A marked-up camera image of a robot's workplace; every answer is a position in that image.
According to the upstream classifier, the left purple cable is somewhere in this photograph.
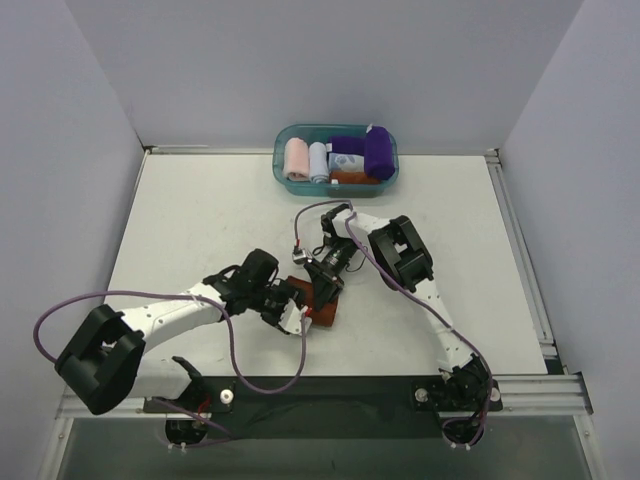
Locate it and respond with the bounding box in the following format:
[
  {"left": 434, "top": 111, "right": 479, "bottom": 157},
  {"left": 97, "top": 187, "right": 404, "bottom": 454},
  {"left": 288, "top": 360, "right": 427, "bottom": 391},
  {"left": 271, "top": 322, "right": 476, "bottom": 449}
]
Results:
[{"left": 32, "top": 290, "right": 314, "bottom": 449}]

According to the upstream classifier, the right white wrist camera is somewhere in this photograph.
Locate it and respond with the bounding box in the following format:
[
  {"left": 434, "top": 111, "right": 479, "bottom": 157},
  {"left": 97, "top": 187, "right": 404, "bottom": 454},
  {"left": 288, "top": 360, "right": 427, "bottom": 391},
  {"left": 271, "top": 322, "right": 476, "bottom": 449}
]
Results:
[{"left": 292, "top": 247, "right": 313, "bottom": 265}]

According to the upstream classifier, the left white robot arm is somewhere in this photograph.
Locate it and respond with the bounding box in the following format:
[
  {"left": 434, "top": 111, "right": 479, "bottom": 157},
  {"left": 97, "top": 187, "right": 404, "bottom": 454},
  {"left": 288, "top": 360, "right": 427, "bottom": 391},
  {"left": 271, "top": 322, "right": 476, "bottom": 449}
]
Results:
[{"left": 54, "top": 249, "right": 311, "bottom": 415}]

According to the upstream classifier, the white patterned rolled towel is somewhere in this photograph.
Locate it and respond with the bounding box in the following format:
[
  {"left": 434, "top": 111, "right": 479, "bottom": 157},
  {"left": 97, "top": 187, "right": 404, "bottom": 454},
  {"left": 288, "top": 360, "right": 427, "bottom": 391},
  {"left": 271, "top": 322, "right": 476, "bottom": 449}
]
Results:
[{"left": 328, "top": 152, "right": 364, "bottom": 173}]

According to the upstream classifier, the purple cable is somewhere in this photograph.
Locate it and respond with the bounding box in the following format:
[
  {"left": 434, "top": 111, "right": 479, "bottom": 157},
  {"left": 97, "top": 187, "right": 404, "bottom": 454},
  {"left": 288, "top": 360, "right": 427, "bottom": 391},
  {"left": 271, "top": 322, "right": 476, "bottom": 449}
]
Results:
[
  {"left": 32, "top": 290, "right": 314, "bottom": 449},
  {"left": 292, "top": 199, "right": 494, "bottom": 446}
]

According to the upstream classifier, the pink rolled towel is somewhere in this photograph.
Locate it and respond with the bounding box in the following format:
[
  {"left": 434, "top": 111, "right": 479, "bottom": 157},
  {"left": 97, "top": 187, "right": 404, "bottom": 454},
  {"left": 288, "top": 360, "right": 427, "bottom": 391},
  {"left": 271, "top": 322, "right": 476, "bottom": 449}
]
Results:
[{"left": 283, "top": 137, "right": 310, "bottom": 181}]

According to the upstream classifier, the brown towel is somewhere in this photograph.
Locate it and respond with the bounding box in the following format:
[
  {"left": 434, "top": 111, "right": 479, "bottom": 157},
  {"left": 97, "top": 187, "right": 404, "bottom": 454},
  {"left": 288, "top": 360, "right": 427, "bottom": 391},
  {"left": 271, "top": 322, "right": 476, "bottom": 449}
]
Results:
[
  {"left": 286, "top": 276, "right": 339, "bottom": 328},
  {"left": 329, "top": 171, "right": 381, "bottom": 185}
]

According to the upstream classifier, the aluminium rail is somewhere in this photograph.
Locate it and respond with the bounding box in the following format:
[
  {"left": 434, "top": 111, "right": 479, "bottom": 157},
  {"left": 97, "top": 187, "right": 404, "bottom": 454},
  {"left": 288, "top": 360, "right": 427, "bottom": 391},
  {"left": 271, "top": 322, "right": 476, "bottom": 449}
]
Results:
[
  {"left": 55, "top": 374, "right": 593, "bottom": 419},
  {"left": 484, "top": 149, "right": 567, "bottom": 374}
]

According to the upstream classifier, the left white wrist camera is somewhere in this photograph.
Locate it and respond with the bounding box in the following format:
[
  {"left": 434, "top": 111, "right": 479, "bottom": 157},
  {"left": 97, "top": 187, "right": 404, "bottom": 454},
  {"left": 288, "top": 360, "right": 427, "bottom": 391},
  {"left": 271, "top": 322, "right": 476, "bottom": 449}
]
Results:
[{"left": 278, "top": 300, "right": 312, "bottom": 336}]

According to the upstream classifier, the brown rolled towel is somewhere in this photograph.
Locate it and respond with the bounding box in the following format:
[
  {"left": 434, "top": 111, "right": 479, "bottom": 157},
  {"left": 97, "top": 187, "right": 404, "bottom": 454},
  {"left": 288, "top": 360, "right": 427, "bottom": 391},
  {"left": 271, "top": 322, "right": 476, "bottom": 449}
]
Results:
[{"left": 329, "top": 171, "right": 381, "bottom": 185}]

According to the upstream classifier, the aluminium right side rail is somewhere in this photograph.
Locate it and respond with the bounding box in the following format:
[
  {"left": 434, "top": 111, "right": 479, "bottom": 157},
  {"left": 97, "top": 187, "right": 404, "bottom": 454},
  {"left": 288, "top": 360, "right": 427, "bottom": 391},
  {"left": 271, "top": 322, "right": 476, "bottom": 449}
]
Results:
[{"left": 484, "top": 149, "right": 567, "bottom": 374}]

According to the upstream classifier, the purple folded towel in basket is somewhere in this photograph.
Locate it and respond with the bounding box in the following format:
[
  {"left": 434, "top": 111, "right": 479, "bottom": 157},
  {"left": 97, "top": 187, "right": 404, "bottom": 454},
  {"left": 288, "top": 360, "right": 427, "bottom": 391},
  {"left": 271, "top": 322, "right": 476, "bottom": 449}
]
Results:
[{"left": 326, "top": 135, "right": 365, "bottom": 156}]

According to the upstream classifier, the purple towel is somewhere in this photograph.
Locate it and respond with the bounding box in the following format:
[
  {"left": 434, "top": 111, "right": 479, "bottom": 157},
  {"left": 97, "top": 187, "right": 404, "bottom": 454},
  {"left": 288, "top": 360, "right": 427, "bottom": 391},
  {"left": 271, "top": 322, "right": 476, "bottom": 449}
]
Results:
[
  {"left": 364, "top": 126, "right": 395, "bottom": 181},
  {"left": 326, "top": 135, "right": 365, "bottom": 156}
]

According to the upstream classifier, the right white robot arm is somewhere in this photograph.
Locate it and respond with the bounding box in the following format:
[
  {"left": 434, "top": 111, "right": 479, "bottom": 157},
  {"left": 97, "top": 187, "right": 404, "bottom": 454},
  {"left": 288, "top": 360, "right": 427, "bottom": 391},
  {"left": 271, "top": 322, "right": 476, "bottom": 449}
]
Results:
[{"left": 304, "top": 202, "right": 497, "bottom": 410}]

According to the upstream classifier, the light blue rolled towel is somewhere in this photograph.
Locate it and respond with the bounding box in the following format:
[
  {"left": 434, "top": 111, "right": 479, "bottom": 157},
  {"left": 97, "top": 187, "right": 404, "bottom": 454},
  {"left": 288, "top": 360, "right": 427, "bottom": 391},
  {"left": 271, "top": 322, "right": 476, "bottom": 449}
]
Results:
[{"left": 309, "top": 142, "right": 329, "bottom": 183}]

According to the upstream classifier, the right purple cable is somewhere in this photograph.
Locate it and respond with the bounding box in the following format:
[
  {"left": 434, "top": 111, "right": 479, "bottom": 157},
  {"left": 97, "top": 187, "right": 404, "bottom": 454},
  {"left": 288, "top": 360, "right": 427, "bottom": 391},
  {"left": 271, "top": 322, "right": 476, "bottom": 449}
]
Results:
[{"left": 292, "top": 199, "right": 494, "bottom": 446}]

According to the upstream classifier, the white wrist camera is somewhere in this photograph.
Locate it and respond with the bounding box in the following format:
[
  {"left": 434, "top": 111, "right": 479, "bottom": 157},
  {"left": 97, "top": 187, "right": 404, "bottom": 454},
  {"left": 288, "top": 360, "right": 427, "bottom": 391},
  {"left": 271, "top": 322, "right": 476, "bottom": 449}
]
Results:
[
  {"left": 278, "top": 300, "right": 312, "bottom": 336},
  {"left": 292, "top": 247, "right": 313, "bottom": 265}
]

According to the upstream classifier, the aluminium front rail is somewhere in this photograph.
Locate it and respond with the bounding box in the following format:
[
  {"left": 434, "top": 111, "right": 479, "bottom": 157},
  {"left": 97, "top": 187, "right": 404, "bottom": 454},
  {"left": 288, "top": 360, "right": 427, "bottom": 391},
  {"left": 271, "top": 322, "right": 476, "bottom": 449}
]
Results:
[{"left": 55, "top": 374, "right": 593, "bottom": 419}]

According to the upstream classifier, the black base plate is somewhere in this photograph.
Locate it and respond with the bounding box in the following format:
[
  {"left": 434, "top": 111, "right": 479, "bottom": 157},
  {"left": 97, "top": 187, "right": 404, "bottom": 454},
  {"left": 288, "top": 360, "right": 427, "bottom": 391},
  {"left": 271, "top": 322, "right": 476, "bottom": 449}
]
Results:
[{"left": 143, "top": 375, "right": 503, "bottom": 446}]

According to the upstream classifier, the teal plastic basket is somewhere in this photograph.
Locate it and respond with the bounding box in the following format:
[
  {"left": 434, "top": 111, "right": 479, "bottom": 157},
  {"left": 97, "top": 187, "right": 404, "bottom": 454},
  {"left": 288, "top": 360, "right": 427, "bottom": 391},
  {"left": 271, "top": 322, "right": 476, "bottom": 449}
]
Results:
[{"left": 272, "top": 124, "right": 400, "bottom": 198}]

